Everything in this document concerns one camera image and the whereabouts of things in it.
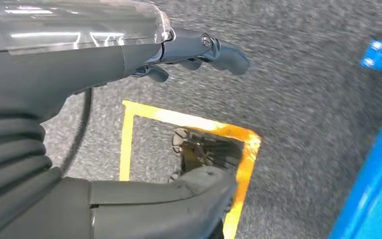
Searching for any yellow floor tape rectangle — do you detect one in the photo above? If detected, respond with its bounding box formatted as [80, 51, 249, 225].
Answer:
[119, 100, 262, 239]

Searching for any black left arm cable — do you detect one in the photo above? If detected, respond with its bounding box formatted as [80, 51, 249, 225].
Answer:
[59, 87, 94, 177]

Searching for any black robot foot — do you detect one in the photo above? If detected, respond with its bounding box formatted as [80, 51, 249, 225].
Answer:
[168, 126, 244, 184]

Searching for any blue metal shelf rack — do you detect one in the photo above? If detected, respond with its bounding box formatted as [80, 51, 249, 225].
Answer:
[327, 38, 382, 239]

